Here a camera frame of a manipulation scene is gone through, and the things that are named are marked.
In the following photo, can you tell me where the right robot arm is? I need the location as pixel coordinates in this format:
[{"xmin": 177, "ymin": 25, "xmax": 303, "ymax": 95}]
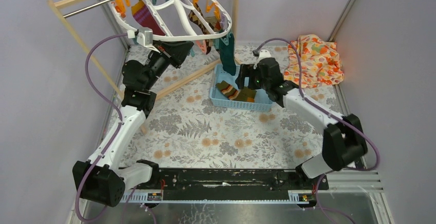
[{"xmin": 235, "ymin": 57, "xmax": 368, "ymax": 189}]

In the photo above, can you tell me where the olive orange sock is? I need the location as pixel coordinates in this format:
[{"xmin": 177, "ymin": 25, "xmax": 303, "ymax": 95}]
[{"xmin": 215, "ymin": 81, "xmax": 257, "ymax": 102}]

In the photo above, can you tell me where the dark teal sock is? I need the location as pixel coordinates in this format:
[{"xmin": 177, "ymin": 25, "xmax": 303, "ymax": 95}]
[{"xmin": 219, "ymin": 32, "xmax": 236, "ymax": 76}]

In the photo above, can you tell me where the light blue plastic basket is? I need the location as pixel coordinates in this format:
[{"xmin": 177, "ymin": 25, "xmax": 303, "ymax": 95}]
[{"xmin": 209, "ymin": 64, "xmax": 273, "ymax": 111}]

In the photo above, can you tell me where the white plastic clip hanger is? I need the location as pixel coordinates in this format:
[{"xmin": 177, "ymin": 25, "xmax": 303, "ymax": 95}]
[{"xmin": 109, "ymin": 0, "xmax": 233, "ymax": 42}]

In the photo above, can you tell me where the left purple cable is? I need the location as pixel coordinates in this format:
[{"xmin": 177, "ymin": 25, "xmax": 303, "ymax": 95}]
[{"xmin": 75, "ymin": 33, "xmax": 137, "ymax": 223}]

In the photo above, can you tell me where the wooden drying rack frame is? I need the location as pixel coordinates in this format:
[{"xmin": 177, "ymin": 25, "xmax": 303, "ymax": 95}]
[{"xmin": 47, "ymin": 0, "xmax": 246, "ymax": 138}]

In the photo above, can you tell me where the argyle brown sock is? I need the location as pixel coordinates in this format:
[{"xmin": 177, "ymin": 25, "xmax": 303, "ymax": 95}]
[{"xmin": 188, "ymin": 3, "xmax": 211, "ymax": 54}]

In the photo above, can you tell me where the purple cable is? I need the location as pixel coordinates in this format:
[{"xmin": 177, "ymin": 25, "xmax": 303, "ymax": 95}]
[
  {"xmin": 252, "ymin": 38, "xmax": 381, "ymax": 224},
  {"xmin": 75, "ymin": 33, "xmax": 137, "ymax": 223}
]

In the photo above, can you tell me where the maroon purple striped sock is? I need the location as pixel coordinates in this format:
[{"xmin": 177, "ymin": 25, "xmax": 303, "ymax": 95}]
[{"xmin": 131, "ymin": 0, "xmax": 166, "ymax": 36}]

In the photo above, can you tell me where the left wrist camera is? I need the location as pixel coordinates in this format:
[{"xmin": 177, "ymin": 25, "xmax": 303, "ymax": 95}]
[{"xmin": 126, "ymin": 27, "xmax": 153, "ymax": 49}]

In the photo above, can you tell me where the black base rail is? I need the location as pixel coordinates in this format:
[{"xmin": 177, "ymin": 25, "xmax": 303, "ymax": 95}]
[{"xmin": 130, "ymin": 168, "xmax": 329, "ymax": 204}]

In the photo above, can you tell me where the floral table mat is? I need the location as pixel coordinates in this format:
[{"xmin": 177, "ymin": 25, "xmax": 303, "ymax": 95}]
[{"xmin": 97, "ymin": 45, "xmax": 357, "ymax": 170}]

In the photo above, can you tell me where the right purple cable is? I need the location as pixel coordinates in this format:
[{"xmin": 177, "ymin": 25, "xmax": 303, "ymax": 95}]
[{"xmin": 252, "ymin": 38, "xmax": 381, "ymax": 224}]

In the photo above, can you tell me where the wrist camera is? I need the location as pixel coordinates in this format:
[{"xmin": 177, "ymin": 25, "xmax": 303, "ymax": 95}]
[
  {"xmin": 252, "ymin": 49, "xmax": 272, "ymax": 61},
  {"xmin": 126, "ymin": 27, "xmax": 153, "ymax": 49}
]

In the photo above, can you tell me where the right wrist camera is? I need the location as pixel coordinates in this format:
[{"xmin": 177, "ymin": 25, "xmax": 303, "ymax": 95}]
[{"xmin": 252, "ymin": 49, "xmax": 272, "ymax": 61}]

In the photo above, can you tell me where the orange floral cloth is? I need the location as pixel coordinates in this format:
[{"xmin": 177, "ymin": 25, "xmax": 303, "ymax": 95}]
[{"xmin": 284, "ymin": 34, "xmax": 344, "ymax": 88}]

